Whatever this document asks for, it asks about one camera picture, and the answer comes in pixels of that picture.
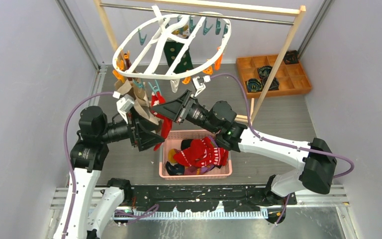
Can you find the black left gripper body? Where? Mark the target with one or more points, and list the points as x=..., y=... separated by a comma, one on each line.
x=134, y=135

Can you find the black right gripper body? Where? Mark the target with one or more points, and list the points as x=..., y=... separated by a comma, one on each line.
x=191, y=112

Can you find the plain red sock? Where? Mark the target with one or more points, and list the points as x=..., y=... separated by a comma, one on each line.
x=157, y=99

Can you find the navy santa sock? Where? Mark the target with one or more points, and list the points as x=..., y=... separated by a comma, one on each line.
x=174, y=169

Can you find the red patterned white dot sock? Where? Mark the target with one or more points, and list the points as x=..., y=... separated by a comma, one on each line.
x=185, y=157

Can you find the yellow maroon striped sock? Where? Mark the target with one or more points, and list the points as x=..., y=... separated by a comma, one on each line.
x=189, y=170

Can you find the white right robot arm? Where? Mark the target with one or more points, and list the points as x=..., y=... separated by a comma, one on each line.
x=313, y=162

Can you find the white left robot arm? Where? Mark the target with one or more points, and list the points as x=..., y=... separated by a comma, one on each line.
x=78, y=220

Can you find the white oval clip hanger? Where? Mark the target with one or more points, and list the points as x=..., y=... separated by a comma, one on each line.
x=160, y=47

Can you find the pink perforated plastic basket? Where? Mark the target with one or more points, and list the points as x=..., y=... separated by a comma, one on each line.
x=174, y=140

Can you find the striped beige maroon sock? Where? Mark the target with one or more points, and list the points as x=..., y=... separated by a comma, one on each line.
x=125, y=85

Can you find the green sock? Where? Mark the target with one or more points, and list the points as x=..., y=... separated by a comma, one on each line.
x=171, y=50

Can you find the rolled dark sock in tray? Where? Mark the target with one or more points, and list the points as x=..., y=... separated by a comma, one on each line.
x=264, y=71

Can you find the orange wooden divided tray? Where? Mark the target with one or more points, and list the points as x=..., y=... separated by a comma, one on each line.
x=290, y=79

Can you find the metal hanging rod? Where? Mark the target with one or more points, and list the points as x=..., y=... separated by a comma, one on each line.
x=260, y=19

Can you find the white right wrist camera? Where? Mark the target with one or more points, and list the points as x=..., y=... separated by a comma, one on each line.
x=199, y=84

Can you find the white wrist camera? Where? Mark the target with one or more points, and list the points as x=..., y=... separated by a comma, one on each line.
x=123, y=105
x=199, y=84

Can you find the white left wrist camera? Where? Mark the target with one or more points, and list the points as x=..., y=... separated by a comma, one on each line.
x=123, y=105

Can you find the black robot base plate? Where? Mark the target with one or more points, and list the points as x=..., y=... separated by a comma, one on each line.
x=196, y=198

